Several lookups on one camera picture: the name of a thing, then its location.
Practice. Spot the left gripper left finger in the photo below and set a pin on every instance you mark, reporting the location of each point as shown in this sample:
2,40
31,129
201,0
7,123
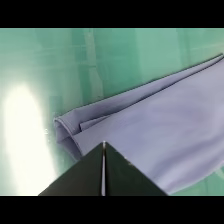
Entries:
81,178

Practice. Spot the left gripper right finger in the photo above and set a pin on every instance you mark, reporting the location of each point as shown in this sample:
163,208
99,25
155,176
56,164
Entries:
130,178

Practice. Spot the lavender blue shirt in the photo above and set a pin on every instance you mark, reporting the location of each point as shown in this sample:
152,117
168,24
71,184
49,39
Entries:
160,130

